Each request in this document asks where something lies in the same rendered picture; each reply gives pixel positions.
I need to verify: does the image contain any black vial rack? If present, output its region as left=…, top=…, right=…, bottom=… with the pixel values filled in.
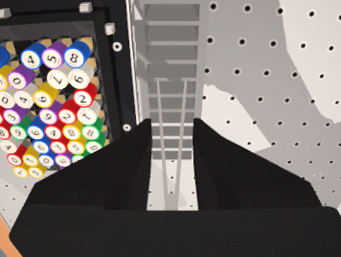
left=0, top=11, right=122, bottom=143

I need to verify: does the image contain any red vial with white-topped cap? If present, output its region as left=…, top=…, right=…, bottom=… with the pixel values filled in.
left=57, top=95, right=80, bottom=125

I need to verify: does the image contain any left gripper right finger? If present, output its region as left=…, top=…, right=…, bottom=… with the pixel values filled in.
left=193, top=118, right=322, bottom=210

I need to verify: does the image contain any black flat base plate with white posts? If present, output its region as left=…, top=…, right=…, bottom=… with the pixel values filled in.
left=0, top=0, right=140, bottom=137

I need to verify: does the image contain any grey perforated base plate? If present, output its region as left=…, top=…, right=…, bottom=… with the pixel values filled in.
left=0, top=0, right=341, bottom=231

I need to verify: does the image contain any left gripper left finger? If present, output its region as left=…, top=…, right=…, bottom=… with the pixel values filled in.
left=22, top=118, right=152, bottom=210

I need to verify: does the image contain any red vial with white number 2 cap label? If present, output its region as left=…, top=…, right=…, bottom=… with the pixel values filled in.
left=73, top=77, right=100, bottom=107

